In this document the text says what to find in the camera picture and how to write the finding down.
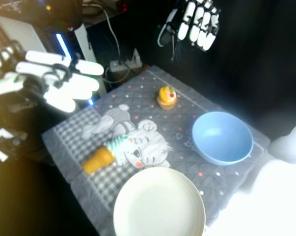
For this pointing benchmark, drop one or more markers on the orange toy cupcake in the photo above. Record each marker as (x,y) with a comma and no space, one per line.
(166,97)

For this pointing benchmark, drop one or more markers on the grey quilt with bear print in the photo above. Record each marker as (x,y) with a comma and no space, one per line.
(147,115)

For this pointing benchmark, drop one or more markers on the toy ice cream cone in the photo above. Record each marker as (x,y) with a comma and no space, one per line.
(98,159)

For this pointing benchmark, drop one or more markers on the cream round plate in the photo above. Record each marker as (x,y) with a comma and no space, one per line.
(157,204)

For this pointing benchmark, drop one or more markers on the white power strip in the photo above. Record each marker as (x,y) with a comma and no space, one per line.
(120,66)

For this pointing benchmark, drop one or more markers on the white robot body shell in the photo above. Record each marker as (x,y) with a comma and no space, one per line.
(273,196)

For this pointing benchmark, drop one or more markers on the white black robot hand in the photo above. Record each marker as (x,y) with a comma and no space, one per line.
(64,100)
(203,37)

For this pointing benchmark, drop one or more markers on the blue bowl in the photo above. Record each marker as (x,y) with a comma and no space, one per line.
(221,137)

